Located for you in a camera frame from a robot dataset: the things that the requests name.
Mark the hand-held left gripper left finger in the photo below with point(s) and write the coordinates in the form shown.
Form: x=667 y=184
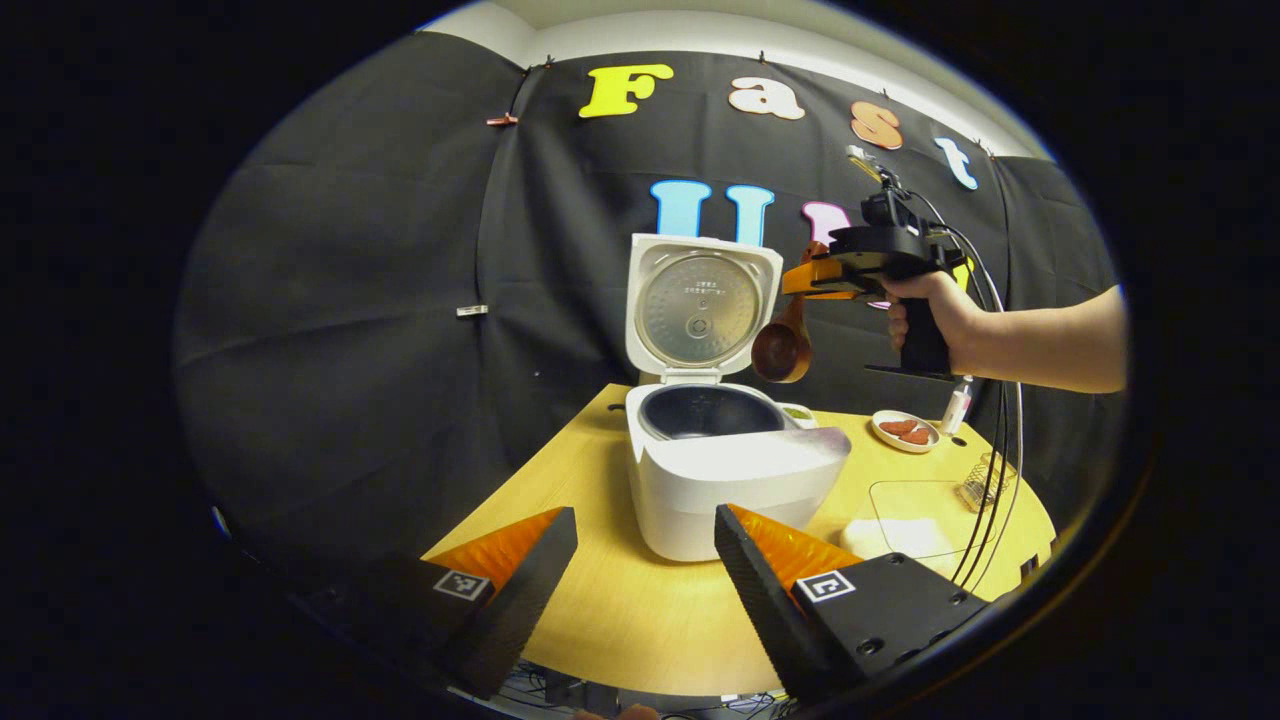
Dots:
x=520 y=610

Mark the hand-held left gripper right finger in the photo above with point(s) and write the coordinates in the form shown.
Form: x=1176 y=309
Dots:
x=765 y=610

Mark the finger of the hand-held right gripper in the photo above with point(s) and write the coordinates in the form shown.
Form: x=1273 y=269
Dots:
x=815 y=282

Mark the brown wooden spoon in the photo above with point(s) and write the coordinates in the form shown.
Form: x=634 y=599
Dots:
x=780 y=350

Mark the white rice cooker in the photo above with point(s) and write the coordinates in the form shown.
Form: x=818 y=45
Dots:
x=740 y=490

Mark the white divided dish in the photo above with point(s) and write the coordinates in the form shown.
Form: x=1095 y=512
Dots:
x=808 y=423

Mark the red-brown sausage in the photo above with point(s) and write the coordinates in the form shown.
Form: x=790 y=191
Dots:
x=897 y=426
x=914 y=437

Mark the white round plate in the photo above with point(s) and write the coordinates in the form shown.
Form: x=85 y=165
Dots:
x=885 y=440

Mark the clear bottle with pink label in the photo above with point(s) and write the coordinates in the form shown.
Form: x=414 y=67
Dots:
x=956 y=410

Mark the copper cloth clip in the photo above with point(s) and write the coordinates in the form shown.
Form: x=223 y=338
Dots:
x=503 y=120

